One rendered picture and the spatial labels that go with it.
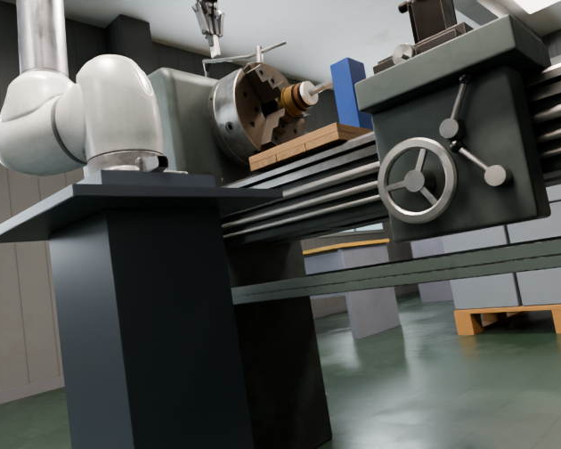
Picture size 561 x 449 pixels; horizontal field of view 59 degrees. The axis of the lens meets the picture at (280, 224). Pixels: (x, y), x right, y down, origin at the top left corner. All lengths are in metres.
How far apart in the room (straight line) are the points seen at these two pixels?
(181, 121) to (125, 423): 0.91
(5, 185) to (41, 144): 3.16
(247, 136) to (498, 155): 0.77
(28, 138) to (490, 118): 0.90
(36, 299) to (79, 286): 3.24
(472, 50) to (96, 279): 0.75
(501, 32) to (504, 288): 2.59
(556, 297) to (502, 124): 2.42
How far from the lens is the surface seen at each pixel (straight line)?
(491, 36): 0.92
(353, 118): 1.33
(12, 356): 4.17
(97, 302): 0.93
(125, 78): 1.06
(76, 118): 1.07
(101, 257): 0.91
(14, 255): 4.21
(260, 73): 1.54
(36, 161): 1.17
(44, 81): 1.20
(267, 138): 1.48
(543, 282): 3.28
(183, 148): 1.50
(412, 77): 0.96
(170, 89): 1.55
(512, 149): 0.91
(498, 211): 0.91
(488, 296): 3.43
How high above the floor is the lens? 0.57
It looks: 6 degrees up
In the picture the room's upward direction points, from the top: 9 degrees counter-clockwise
